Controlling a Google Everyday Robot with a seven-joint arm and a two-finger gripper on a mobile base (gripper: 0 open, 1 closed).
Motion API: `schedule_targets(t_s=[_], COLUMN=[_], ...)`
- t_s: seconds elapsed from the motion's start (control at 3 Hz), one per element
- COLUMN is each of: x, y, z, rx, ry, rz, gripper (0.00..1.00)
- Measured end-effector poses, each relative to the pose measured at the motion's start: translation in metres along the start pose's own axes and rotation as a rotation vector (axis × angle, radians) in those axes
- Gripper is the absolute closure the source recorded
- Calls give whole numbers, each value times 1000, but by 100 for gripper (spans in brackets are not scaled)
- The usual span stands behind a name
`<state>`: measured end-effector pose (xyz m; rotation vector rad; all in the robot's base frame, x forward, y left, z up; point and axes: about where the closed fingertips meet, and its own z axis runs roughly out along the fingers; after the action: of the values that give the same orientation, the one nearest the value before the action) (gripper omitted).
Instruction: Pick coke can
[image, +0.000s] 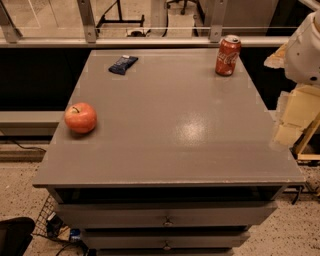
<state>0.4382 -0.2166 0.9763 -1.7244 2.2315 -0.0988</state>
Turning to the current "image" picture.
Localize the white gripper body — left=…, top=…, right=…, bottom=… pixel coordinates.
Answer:
left=279, top=84, right=320, bottom=131

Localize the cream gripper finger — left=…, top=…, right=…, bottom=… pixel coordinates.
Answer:
left=264, top=44, right=287, bottom=69
left=273, top=124, right=302, bottom=146

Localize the red coke can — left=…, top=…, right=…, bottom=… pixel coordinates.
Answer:
left=215, top=35, right=241, bottom=76

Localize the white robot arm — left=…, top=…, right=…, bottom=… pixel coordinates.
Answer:
left=264, top=10, right=320, bottom=146

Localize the wooden stand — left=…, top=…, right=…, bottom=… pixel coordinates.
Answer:
left=292, top=112, right=320, bottom=162

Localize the grey drawer cabinet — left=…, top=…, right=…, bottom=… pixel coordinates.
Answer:
left=34, top=49, right=304, bottom=256

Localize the upper grey drawer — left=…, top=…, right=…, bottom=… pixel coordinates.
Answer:
left=55, top=201, right=277, bottom=229

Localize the grey drawer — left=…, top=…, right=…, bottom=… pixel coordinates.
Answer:
left=55, top=201, right=277, bottom=229
left=82, top=229, right=250, bottom=249

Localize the upper drawer knob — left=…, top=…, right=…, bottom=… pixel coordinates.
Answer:
left=163, top=216, right=173, bottom=227

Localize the drawer knob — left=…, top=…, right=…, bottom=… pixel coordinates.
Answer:
left=163, top=242, right=172, bottom=251
left=163, top=216, right=173, bottom=227

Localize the blue snack bag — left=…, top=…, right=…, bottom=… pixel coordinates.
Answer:
left=108, top=55, right=138, bottom=75

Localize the lower drawer knob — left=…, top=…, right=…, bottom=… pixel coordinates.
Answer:
left=163, top=242, right=172, bottom=251

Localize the red apple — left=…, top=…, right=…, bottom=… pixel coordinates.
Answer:
left=64, top=102, right=97, bottom=134

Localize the lower grey drawer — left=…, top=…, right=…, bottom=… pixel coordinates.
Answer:
left=82, top=229, right=250, bottom=249

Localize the metal window railing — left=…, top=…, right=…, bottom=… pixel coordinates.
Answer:
left=0, top=0, right=320, bottom=49

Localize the black chair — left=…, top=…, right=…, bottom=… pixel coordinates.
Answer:
left=0, top=217, right=35, bottom=256

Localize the wire basket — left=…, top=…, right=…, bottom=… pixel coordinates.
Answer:
left=33, top=195, right=66, bottom=239

